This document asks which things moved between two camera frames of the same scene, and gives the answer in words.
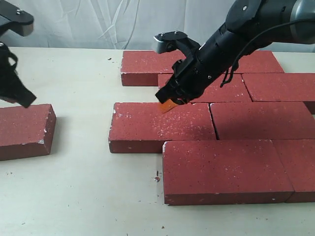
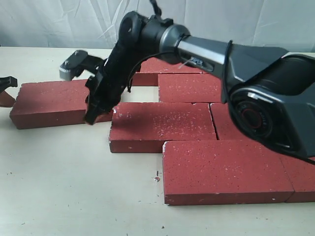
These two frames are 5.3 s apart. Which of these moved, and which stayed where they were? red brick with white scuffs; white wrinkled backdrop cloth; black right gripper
Moved: black right gripper
Stayed: red brick with white scuffs; white wrinkled backdrop cloth
